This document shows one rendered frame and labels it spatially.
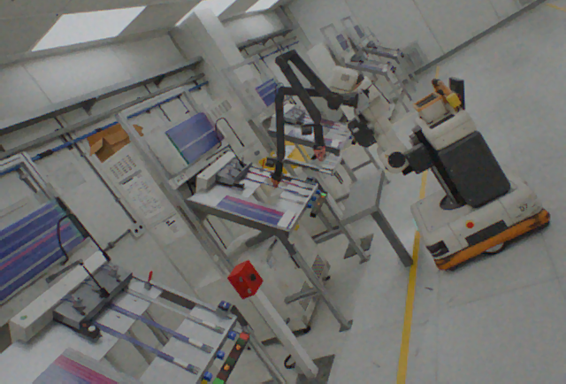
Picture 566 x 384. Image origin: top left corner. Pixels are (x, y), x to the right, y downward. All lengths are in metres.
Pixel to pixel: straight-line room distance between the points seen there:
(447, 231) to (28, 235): 2.14
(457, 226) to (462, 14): 7.90
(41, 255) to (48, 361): 0.45
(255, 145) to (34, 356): 2.76
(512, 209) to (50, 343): 2.33
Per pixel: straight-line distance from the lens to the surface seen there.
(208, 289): 3.23
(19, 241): 2.16
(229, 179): 3.04
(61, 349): 2.04
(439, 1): 10.23
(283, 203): 2.94
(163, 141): 2.92
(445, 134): 2.54
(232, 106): 4.15
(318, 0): 10.58
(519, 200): 2.71
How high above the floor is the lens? 1.47
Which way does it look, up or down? 9 degrees down
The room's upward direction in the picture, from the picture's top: 34 degrees counter-clockwise
